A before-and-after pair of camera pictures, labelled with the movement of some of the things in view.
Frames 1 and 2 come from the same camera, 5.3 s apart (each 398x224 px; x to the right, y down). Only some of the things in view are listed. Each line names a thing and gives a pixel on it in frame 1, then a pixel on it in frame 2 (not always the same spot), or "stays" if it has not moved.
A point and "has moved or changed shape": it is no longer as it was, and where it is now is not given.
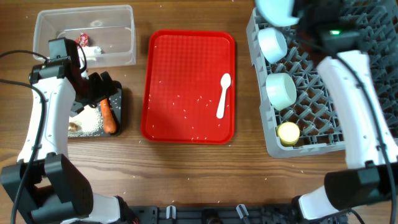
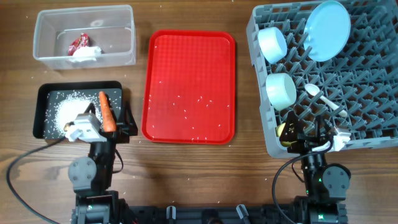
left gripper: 102,92 → 121,135
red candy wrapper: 84,40 stays
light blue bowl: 273,43 stays
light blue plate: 277,12 has moved or changed shape
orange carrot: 107,117 stays
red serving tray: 182,87 stays
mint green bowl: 282,90 stays
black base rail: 231,214 stays
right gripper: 331,3 → 305,142
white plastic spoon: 225,82 → 314,90
